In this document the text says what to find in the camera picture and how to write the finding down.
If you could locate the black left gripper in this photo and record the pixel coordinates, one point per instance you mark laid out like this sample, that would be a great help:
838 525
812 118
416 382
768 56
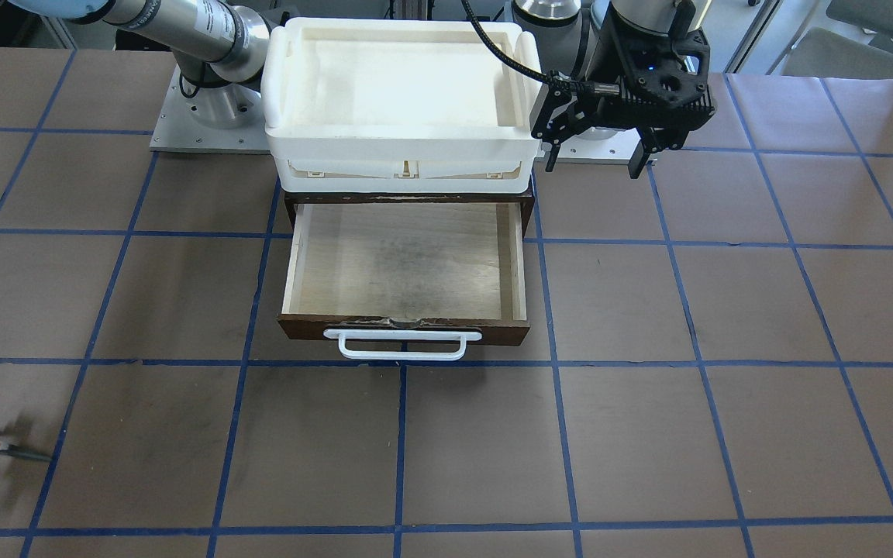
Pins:
615 58

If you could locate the wooden drawer with white handle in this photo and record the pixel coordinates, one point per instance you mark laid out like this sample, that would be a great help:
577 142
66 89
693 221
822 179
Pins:
420 271

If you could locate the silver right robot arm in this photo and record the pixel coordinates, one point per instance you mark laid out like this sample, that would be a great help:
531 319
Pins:
220 51

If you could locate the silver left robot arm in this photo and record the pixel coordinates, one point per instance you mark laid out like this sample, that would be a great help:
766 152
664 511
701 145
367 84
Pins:
564 32

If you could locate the dark brown wooden cabinet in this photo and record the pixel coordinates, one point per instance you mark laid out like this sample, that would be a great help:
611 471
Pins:
526 199

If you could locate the white plastic tray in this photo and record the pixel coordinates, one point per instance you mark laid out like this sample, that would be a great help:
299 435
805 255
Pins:
396 107

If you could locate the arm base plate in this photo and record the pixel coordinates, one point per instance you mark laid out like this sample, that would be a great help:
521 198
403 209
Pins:
227 120
600 146

